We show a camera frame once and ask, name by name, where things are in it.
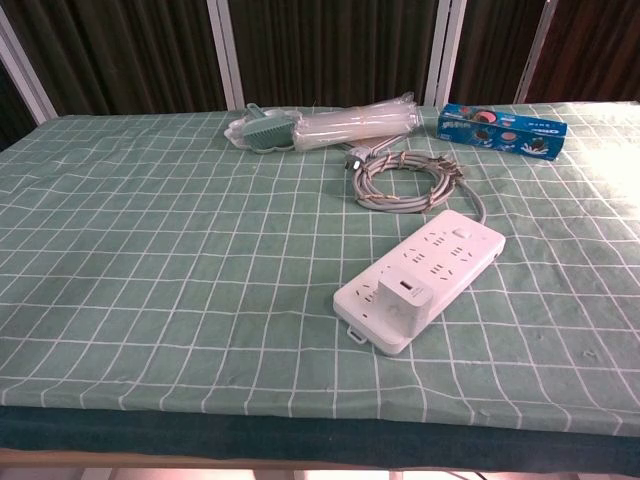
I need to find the white charger cube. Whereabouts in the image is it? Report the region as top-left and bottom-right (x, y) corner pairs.
(375, 273), (434, 337)

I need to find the white power strip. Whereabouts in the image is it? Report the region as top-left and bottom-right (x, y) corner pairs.
(333, 209), (507, 357)

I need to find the clear plastic cup stack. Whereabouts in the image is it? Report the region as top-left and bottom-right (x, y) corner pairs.
(292, 91), (420, 153)

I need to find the teal cleaning brush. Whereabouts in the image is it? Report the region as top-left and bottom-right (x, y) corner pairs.
(241, 103), (294, 151)

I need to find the green checked tablecloth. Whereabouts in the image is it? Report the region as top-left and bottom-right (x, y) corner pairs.
(0, 102), (640, 439)

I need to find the dark pleated curtain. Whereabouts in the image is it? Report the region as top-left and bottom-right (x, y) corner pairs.
(2, 0), (226, 117)
(227, 0), (441, 109)
(525, 0), (640, 105)
(448, 0), (546, 105)

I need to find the dark green under cloth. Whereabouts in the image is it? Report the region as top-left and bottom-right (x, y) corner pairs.
(0, 405), (640, 476)

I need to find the blue cookie box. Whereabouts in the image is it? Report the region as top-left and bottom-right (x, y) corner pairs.
(436, 103), (569, 162)

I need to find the wooden table edge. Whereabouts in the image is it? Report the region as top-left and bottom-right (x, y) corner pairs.
(0, 448), (640, 474)

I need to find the grey coiled power cable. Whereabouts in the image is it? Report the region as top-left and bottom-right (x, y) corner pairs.
(343, 144), (489, 225)

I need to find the white frame post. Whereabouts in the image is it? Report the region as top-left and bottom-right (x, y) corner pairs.
(513, 0), (559, 105)
(423, 0), (467, 107)
(0, 9), (57, 126)
(206, 0), (245, 111)

